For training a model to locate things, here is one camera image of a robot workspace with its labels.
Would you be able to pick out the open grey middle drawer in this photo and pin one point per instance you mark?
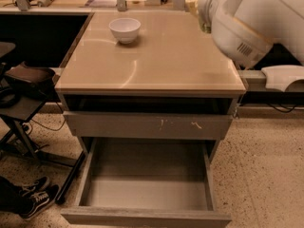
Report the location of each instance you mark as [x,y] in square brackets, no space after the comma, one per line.
[147,184]

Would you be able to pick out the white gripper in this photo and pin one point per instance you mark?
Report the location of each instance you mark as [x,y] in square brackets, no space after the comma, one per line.
[211,4]

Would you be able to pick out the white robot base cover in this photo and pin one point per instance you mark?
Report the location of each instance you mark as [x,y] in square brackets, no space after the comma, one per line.
[280,77]

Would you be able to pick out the black trouser leg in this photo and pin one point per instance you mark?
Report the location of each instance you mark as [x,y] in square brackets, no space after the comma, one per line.
[10,200]

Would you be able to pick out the grey drawer cabinet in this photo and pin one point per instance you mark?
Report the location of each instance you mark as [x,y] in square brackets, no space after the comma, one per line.
[171,57]

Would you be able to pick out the black sneaker near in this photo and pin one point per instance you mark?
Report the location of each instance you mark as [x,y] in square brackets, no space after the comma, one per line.
[41,201]

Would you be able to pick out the dark brown bag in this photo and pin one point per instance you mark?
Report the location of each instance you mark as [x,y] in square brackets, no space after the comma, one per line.
[33,82]

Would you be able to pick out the black sneaker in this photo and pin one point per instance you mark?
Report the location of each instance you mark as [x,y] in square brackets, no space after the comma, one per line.
[38,185]
[41,201]

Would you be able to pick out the grey top drawer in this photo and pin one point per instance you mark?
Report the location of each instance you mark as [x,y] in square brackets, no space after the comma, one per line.
[149,117]

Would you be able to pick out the black sneaker far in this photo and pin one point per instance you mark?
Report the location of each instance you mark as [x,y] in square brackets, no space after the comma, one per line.
[38,185]

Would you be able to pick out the white bowl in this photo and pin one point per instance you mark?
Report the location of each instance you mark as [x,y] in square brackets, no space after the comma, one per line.
[125,30]

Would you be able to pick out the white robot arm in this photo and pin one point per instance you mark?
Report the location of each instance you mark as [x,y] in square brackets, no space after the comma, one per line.
[247,30]

